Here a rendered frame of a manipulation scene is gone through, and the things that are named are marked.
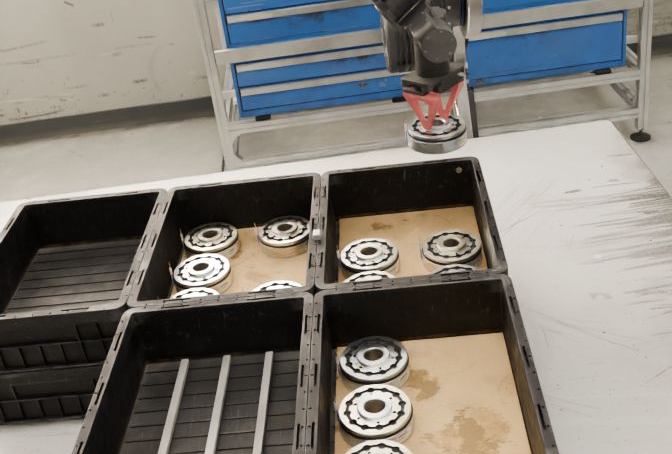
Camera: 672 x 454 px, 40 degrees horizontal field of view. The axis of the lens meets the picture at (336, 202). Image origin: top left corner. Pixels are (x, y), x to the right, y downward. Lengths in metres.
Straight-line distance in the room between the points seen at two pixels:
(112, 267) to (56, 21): 2.80
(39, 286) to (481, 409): 0.88
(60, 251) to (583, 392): 1.03
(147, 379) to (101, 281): 0.33
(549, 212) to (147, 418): 1.00
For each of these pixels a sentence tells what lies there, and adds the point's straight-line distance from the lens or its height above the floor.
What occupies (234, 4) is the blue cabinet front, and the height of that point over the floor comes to 0.77.
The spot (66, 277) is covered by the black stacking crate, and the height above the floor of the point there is 0.83.
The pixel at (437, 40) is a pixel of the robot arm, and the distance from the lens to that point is 1.47.
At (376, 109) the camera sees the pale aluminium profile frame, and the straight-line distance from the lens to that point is 3.60.
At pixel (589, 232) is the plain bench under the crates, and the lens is 1.95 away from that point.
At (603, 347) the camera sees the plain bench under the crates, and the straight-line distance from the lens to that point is 1.65.
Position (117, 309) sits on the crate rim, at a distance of 1.49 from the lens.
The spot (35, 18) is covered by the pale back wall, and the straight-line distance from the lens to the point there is 4.51.
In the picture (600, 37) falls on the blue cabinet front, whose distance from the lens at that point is 3.70.
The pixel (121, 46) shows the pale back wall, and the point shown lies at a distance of 4.48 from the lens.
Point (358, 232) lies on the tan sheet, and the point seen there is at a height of 0.83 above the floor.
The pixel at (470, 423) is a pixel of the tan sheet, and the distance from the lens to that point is 1.31.
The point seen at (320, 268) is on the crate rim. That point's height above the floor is 0.93.
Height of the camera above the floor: 1.73
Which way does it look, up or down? 29 degrees down
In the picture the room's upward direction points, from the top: 8 degrees counter-clockwise
